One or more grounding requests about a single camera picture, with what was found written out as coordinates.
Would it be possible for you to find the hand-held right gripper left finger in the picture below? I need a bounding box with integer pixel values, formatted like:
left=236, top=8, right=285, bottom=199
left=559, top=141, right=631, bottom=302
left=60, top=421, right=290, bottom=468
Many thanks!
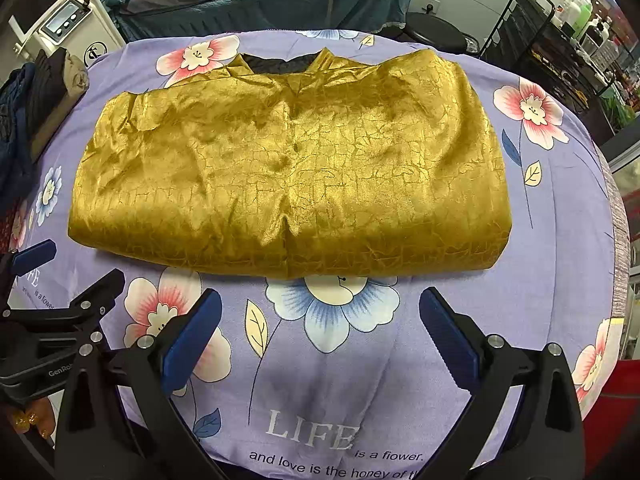
left=54, top=289, right=228, bottom=480

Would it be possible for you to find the gold jacket with black fur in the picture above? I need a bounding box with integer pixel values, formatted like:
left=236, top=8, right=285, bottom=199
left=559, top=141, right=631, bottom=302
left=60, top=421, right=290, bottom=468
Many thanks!
left=67, top=47, right=512, bottom=279

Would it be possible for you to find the red box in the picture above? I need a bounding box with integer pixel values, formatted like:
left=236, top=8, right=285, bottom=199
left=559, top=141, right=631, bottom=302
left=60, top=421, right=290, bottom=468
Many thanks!
left=582, top=360, right=640, bottom=466

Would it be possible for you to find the group of bottles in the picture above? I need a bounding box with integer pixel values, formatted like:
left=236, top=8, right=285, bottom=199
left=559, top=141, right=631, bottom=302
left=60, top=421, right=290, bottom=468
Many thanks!
left=542, top=0, right=631, bottom=61

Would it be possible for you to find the purple floral bed sheet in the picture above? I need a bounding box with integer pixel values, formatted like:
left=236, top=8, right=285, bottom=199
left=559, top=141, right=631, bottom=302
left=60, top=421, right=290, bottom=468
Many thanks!
left=0, top=27, right=628, bottom=480

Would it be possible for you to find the black metal rack cart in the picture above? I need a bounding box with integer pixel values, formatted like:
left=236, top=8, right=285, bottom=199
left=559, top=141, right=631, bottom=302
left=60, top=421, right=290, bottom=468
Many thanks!
left=480, top=0, right=621, bottom=116

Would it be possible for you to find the white beauty machine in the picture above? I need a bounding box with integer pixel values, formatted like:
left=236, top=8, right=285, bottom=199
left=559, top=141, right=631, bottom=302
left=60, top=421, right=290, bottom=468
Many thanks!
left=37, top=0, right=126, bottom=68

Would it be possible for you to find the teal massage bed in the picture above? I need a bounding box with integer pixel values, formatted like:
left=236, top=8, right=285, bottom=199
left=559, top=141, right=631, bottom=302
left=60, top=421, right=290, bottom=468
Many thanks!
left=115, top=0, right=416, bottom=43

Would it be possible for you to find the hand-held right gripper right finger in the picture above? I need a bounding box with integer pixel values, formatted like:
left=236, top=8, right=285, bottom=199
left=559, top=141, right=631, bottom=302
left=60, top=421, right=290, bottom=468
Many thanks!
left=419, top=287, right=586, bottom=480

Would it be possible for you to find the black round stool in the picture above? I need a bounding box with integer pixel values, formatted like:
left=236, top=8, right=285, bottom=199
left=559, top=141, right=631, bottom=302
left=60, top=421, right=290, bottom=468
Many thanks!
left=405, top=11, right=481, bottom=56

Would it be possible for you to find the black pleated garment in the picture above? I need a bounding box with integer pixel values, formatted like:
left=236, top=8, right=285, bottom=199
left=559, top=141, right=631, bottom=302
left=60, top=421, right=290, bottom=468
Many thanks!
left=25, top=52, right=68, bottom=131

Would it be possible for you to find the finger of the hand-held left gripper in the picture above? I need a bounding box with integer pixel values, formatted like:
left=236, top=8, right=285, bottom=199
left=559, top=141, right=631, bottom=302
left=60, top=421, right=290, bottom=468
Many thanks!
left=0, top=268, right=126, bottom=330
left=0, top=240, right=57, bottom=286

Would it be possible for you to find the person's left hand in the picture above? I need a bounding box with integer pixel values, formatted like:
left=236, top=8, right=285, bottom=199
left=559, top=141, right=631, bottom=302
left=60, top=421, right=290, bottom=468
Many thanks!
left=10, top=400, right=56, bottom=441

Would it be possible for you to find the grey woven underlay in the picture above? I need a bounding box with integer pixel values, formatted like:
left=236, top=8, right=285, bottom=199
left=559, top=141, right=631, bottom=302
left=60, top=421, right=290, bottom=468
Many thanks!
left=600, top=155, right=628, bottom=321

